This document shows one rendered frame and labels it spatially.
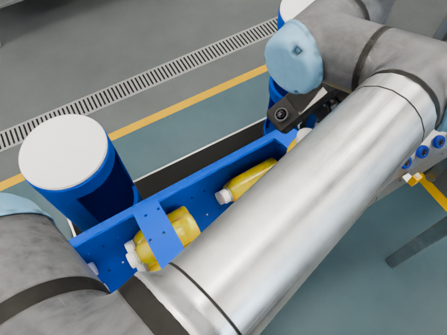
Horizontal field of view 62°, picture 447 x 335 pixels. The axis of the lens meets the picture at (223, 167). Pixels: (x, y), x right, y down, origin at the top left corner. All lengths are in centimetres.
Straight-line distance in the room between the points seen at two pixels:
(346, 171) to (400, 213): 211
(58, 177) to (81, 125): 19
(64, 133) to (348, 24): 105
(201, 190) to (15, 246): 85
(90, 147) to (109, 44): 192
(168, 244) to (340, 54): 58
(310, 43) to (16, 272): 33
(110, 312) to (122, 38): 295
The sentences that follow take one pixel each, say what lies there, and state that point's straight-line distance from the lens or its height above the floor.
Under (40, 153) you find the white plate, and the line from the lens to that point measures 130.
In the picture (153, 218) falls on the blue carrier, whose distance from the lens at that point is 87.
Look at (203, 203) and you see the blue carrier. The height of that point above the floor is 100.
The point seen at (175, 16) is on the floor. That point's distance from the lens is 322.
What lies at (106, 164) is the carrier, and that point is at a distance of 123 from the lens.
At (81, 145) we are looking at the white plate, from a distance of 126.
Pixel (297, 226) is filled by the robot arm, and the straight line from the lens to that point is 25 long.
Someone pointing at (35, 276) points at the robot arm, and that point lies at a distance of 27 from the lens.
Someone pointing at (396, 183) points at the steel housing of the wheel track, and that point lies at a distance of 141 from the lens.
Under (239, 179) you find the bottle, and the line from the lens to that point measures 101.
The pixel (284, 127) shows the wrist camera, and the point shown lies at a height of 154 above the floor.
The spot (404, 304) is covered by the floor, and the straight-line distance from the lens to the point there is 223.
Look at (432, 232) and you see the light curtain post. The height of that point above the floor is 51.
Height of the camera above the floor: 203
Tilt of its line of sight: 62 degrees down
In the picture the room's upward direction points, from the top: 3 degrees counter-clockwise
